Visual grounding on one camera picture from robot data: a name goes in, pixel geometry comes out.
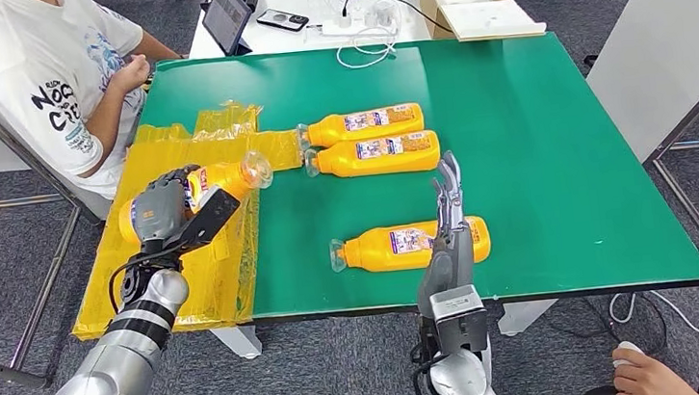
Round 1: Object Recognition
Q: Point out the person's hand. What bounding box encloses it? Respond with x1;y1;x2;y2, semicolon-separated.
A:
610;345;699;395

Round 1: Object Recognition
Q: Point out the yellow taped cardboard sheet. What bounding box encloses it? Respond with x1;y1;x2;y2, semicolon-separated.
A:
51;95;323;344

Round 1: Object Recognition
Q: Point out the white charger adapter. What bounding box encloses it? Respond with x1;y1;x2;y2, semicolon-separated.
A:
360;0;401;30

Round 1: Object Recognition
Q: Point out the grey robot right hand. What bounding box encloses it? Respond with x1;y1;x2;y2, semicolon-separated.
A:
402;148;482;323

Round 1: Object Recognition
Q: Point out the green work table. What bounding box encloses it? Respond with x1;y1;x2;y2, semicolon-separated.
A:
130;9;699;372

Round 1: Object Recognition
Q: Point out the white power strip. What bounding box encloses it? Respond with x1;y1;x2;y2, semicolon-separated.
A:
320;14;402;42

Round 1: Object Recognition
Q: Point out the person's right hand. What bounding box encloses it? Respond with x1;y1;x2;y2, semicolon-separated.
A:
108;52;155;95

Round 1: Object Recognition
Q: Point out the black tablet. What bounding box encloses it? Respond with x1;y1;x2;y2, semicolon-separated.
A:
200;0;258;60

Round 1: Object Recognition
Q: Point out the brown cardboard box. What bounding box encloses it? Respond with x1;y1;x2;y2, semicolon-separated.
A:
419;0;549;48

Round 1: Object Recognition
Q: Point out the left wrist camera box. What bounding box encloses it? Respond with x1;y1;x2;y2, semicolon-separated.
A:
157;184;245;257

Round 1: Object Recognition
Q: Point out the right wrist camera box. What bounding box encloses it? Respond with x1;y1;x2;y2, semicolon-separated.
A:
427;283;492;356

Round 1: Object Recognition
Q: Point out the orange detergent bottle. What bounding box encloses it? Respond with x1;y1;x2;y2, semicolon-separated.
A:
302;129;444;183
113;150;279;247
295;101;427;152
327;213;495;279

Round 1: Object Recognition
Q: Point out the white table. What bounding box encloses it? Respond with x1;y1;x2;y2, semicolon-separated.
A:
183;0;438;64

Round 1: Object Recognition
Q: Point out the black cable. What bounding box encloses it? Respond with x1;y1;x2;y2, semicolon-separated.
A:
376;0;456;44
541;289;671;365

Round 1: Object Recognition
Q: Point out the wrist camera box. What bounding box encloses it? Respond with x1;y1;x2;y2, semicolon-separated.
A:
157;184;245;257
427;283;492;356

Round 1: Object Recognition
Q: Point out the white coiled cable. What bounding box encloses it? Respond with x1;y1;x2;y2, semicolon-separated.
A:
332;24;402;72

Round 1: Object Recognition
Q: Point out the white box lid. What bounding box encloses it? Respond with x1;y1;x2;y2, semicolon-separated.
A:
446;0;549;45

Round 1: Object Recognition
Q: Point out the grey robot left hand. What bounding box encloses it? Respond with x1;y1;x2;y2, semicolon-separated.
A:
126;164;208;244

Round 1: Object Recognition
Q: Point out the white computer mouse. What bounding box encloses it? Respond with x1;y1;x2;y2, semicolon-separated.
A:
611;338;647;369

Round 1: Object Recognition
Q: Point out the black smartphone round camera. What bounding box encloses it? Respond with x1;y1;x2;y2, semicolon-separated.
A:
255;4;311;38

